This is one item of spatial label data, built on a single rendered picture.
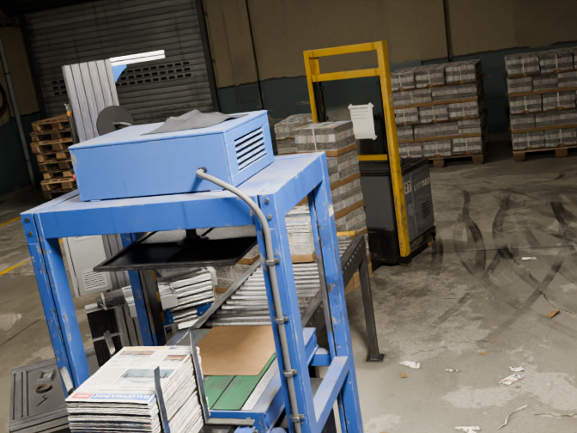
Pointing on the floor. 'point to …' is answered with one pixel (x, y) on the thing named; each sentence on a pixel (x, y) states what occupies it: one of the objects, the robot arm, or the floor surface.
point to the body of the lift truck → (423, 225)
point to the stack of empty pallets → (57, 145)
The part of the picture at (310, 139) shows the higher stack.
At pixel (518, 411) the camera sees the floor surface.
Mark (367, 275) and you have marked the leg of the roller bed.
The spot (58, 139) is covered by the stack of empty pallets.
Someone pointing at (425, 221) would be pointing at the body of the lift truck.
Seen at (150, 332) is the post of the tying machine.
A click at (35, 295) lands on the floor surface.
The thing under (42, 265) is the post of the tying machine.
